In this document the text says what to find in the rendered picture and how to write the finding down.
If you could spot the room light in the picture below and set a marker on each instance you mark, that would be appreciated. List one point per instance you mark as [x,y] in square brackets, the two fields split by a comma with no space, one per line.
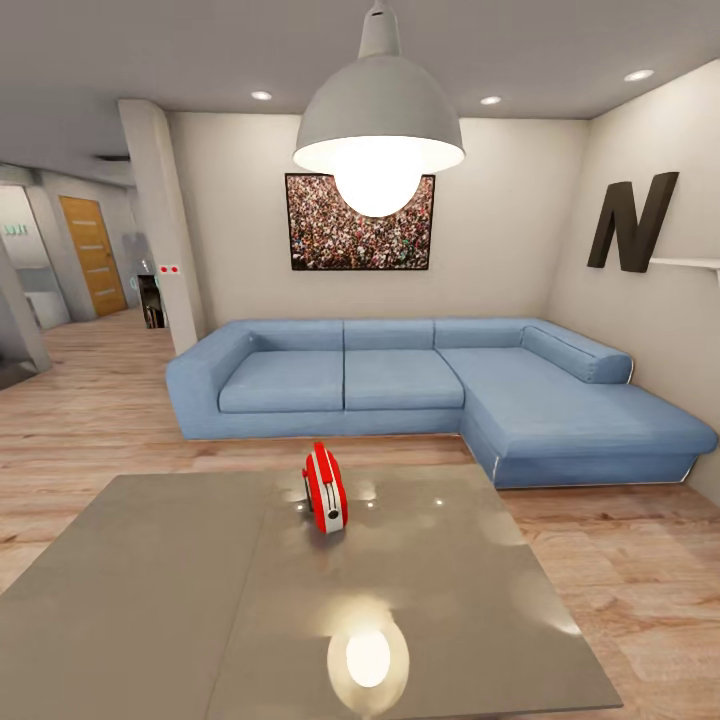
[380,94]

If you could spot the coffee table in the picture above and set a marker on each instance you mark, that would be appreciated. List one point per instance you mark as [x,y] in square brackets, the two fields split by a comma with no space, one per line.
[214,596]

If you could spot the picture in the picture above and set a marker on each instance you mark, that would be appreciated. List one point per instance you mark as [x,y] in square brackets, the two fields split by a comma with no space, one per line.
[326,233]

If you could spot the sofa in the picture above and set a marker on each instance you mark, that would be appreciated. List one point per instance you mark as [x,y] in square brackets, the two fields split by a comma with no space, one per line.
[537,405]

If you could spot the standing mirror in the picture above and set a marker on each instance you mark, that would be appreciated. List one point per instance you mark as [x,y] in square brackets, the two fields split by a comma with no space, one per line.
[145,280]

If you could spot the door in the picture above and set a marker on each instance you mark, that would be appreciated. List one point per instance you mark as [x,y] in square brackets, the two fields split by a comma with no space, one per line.
[94,253]

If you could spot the radio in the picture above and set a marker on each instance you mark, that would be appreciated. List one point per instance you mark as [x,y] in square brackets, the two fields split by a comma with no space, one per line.
[325,489]

